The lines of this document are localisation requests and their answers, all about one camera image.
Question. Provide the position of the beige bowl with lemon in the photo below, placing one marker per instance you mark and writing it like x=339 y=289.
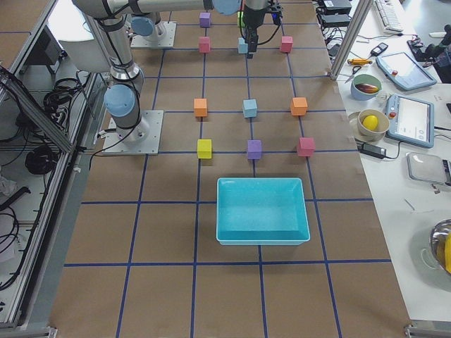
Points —
x=383 y=125

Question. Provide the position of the green block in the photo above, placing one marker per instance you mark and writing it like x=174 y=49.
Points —
x=240 y=21

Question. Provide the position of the blue bowl with fruit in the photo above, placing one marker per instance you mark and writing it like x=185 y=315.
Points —
x=364 y=87

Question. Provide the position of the aluminium frame post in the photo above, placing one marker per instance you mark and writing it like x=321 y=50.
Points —
x=353 y=29

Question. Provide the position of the orange block far side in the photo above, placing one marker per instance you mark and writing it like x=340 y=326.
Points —
x=298 y=106

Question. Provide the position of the pink block left far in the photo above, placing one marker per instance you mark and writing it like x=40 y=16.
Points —
x=286 y=44

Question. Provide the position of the metal bowl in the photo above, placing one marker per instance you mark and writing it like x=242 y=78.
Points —
x=440 y=244

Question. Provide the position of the pink block near base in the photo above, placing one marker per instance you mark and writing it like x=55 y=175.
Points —
x=204 y=44

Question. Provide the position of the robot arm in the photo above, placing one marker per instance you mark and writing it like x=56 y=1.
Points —
x=122 y=100
x=262 y=7

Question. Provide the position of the teach pendant far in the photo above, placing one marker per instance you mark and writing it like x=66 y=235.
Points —
x=404 y=71

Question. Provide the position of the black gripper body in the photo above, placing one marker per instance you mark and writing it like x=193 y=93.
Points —
x=252 y=18

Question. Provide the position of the orange block near base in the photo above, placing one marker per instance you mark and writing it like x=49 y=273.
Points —
x=200 y=107

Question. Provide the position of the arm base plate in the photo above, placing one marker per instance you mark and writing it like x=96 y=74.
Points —
x=144 y=139
x=165 y=35

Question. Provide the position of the teach pendant near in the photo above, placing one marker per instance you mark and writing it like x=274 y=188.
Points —
x=410 y=120

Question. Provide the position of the teach pendant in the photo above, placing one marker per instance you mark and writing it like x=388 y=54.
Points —
x=404 y=71
x=410 y=120

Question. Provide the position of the black power adapter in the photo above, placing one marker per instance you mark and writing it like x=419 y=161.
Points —
x=372 y=150

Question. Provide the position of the light blue block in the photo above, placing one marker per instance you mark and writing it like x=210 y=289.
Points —
x=249 y=108
x=242 y=46

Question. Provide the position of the yellow block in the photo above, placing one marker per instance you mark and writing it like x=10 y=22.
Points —
x=204 y=149

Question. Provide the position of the scissors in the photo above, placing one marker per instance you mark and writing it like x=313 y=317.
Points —
x=355 y=70

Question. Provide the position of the purple block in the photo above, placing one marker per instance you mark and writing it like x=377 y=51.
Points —
x=205 y=19
x=254 y=149

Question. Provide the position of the turquoise plastic tray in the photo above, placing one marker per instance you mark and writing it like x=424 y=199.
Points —
x=261 y=211

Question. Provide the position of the purple block right side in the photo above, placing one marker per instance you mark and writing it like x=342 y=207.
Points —
x=254 y=149

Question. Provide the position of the grey scale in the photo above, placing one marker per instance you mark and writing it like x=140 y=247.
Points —
x=428 y=168

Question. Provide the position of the yellow lemon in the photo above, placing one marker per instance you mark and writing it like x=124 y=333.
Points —
x=370 y=122

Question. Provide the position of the pink block right far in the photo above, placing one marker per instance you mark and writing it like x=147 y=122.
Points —
x=306 y=147

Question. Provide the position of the purple block left side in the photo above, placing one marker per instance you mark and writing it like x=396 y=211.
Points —
x=205 y=19

